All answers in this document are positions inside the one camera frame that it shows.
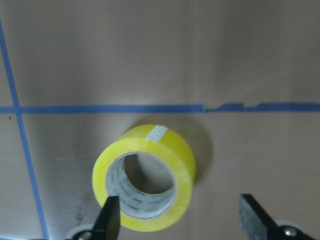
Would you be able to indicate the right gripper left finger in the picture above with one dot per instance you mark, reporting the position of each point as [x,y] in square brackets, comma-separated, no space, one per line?
[108,222]

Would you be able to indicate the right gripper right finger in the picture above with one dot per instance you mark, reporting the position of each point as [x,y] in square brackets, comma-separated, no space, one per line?
[257,224]

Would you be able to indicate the yellow tape roll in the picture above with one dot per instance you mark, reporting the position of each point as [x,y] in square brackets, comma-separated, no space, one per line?
[141,211]

